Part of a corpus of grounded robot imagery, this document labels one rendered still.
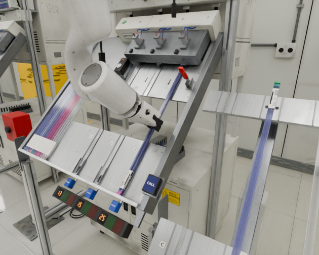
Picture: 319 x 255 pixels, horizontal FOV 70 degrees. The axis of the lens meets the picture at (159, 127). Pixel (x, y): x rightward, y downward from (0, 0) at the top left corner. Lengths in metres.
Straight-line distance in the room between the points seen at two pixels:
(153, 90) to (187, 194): 0.45
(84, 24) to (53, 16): 1.62
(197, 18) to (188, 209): 0.77
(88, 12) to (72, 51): 0.11
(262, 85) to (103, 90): 2.04
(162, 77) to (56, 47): 1.34
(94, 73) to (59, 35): 1.60
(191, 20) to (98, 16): 0.53
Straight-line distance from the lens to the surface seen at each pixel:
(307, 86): 2.40
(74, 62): 0.62
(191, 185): 0.96
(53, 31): 2.12
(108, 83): 0.54
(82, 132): 0.97
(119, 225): 0.73
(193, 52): 0.86
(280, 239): 1.78
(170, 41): 0.96
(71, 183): 0.87
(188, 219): 1.07
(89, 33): 0.53
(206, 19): 0.96
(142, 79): 0.97
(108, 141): 0.86
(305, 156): 2.57
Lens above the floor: 1.16
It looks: 20 degrees down
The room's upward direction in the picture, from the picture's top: straight up
